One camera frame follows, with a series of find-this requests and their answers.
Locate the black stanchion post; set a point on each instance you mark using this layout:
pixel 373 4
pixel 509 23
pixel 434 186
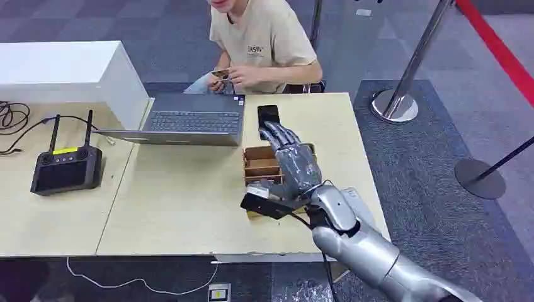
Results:
pixel 479 179

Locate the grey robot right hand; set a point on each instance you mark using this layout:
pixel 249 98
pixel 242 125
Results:
pixel 298 166

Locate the chrome stanchion post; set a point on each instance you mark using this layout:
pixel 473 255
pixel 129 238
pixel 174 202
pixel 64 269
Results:
pixel 411 71

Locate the person's left hand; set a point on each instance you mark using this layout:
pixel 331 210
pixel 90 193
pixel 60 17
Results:
pixel 246 77

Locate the thin metal pole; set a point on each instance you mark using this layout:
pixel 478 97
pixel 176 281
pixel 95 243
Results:
pixel 315 23

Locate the black smartphone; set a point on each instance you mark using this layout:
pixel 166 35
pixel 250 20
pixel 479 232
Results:
pixel 268 113

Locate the person's right hand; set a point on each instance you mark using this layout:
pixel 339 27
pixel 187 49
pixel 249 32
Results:
pixel 216 85

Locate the black and pale wrist camera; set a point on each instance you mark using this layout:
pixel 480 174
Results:
pixel 263 205

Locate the white rectangular box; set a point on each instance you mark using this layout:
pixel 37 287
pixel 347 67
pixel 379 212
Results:
pixel 62 73

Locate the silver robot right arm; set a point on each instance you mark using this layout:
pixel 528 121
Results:
pixel 367 254

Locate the white floor sticker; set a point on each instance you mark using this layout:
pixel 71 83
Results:
pixel 363 12

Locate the red barrier belt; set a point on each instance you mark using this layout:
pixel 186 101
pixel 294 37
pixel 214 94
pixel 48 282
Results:
pixel 496 46

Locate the wooden card box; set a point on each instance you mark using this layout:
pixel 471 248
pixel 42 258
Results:
pixel 260 162

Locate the floor power outlet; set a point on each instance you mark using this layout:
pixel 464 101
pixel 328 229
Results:
pixel 219 294

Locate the black remote controller with antennas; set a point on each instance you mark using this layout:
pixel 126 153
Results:
pixel 64 171

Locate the dark chair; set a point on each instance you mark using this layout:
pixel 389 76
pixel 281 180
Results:
pixel 306 88

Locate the person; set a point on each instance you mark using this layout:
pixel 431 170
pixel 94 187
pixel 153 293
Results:
pixel 267 37

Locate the grey laptop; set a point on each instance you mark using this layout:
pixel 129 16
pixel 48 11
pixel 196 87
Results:
pixel 194 121

